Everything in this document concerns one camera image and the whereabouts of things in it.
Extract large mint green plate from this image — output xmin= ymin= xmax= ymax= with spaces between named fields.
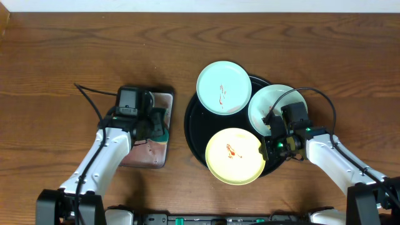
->
xmin=248 ymin=84 xmax=308 ymax=136

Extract yellow plate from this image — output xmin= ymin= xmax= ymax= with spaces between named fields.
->
xmin=205 ymin=128 xmax=266 ymax=186

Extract green and yellow sponge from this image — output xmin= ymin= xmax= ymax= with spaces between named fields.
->
xmin=151 ymin=128 xmax=169 ymax=144

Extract rectangular black sponge tray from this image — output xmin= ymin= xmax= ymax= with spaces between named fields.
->
xmin=115 ymin=87 xmax=174 ymax=169

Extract round black tray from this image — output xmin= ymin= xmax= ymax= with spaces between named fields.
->
xmin=184 ymin=74 xmax=290 ymax=178

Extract small mint green plate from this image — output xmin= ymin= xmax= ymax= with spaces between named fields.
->
xmin=196 ymin=61 xmax=252 ymax=116

